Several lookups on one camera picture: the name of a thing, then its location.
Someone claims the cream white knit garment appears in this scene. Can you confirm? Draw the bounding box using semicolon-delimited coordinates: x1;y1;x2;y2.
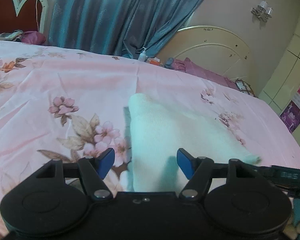
127;93;261;193

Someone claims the wall lamp fixture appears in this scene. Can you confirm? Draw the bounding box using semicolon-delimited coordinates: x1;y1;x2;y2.
251;0;273;22

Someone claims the white pump bottle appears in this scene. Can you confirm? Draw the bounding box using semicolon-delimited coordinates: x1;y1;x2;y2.
138;47;147;62

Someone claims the person's right hand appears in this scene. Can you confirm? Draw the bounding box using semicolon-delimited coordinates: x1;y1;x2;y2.
283;210;300;239

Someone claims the purple pillow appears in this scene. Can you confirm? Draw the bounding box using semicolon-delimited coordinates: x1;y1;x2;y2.
164;57;239;90

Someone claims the pink floral bed sheet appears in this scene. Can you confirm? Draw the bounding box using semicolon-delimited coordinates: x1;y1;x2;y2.
0;41;300;239

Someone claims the cream wardrobe with purple posters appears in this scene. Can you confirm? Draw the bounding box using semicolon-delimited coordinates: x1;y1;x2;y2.
259;15;300;147

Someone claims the maroon bedding pile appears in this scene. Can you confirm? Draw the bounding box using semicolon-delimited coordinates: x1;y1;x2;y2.
0;30;46;45

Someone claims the orange small box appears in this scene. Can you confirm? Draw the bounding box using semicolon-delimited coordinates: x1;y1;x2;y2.
146;58;160;66

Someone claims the red heart-shaped headboard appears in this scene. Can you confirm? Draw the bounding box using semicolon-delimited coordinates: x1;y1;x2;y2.
0;0;49;33

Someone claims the patterned pillow near headboard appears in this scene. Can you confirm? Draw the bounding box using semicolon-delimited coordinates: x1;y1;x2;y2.
235;79;256;97

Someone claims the white hanging cable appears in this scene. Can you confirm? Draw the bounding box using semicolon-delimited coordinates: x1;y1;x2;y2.
33;0;50;30

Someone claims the blue grey curtain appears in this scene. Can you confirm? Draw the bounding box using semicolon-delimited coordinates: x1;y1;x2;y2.
48;0;203;59

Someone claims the cream round headboard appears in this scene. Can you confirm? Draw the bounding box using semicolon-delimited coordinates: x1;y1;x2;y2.
156;25;254;84

